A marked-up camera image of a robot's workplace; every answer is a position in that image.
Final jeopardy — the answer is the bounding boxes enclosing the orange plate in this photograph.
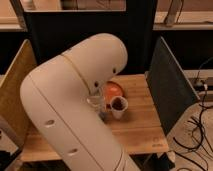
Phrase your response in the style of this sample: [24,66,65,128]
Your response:
[103,81,124,100]

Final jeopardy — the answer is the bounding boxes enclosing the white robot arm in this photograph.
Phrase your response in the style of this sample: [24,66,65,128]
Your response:
[20,33,140,171]

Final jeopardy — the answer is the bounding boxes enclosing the wooden left side panel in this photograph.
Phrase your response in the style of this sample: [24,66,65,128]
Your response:
[0,39,37,148]

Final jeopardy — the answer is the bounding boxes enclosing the black back panel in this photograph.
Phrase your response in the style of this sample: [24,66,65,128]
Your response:
[24,0,157,74]

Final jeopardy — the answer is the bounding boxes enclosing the dark right side panel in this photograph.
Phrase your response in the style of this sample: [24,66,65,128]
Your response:
[147,37,200,135]

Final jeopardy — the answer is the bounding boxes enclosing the white paper cup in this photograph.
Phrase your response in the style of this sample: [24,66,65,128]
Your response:
[110,96,128,119]

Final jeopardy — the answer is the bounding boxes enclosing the black floor cables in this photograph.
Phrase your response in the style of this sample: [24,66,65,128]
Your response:
[172,55,213,171]

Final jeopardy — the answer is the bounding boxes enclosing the power strip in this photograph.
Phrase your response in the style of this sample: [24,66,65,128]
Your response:
[193,78,213,91]

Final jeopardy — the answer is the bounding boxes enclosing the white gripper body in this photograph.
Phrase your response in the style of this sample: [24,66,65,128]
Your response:
[86,87,108,122]

